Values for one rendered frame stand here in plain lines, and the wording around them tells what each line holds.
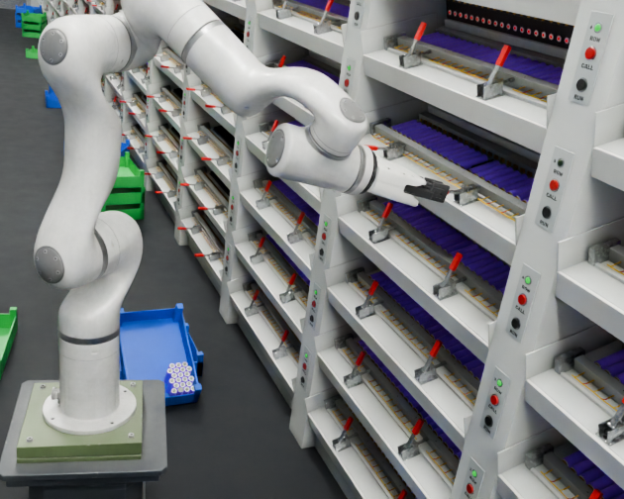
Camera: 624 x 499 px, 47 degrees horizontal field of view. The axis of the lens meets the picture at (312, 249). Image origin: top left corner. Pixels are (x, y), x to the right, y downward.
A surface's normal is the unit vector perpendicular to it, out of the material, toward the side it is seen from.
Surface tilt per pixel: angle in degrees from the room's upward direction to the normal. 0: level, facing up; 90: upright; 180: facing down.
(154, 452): 0
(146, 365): 28
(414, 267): 17
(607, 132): 90
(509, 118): 107
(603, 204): 90
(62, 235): 60
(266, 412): 0
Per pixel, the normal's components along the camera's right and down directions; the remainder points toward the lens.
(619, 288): -0.14, -0.86
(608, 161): -0.91, 0.31
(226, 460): 0.13, -0.91
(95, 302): 0.20, -0.62
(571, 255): 0.40, 0.40
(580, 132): -0.91, 0.04
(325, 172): 0.26, 0.71
